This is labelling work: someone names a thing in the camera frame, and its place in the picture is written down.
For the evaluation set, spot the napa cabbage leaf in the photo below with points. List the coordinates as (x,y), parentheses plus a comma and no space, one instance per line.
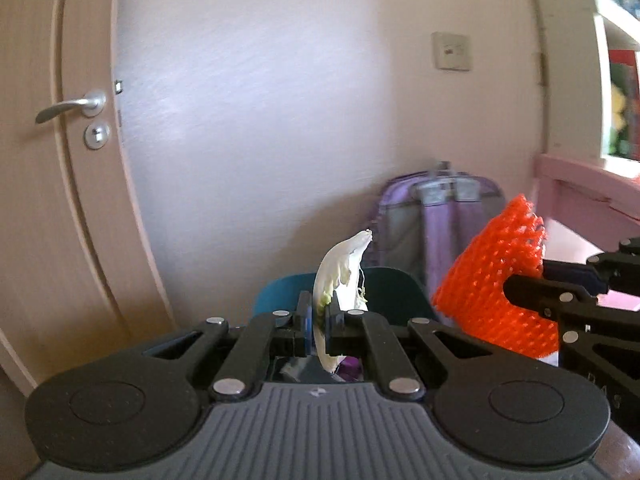
(335,270)

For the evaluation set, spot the cream wooden door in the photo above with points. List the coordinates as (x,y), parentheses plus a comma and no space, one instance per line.
(50,210)

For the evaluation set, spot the white purple snack bag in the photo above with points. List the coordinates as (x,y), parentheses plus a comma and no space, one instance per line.
(352,370)

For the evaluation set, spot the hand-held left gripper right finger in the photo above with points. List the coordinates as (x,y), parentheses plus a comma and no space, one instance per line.
(335,330)

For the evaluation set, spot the silver door lock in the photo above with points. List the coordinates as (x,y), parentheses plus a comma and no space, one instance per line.
(96,135)

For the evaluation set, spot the white bookshelf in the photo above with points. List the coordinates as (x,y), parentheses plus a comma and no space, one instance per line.
(565,60)

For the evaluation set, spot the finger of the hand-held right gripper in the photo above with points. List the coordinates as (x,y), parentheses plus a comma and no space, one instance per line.
(540,295)
(575,275)

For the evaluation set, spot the teal deer print trash bin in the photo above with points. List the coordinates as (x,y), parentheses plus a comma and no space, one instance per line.
(400,295)

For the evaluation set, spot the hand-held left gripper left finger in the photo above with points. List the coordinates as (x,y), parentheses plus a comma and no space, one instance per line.
(306,332)

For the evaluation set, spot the purple grey backpack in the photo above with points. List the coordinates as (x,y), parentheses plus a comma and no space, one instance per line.
(440,230)

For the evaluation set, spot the orange foam net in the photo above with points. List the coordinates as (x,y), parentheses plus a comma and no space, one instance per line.
(480,280)

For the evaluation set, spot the pink desk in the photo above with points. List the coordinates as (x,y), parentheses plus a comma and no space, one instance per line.
(575,175)

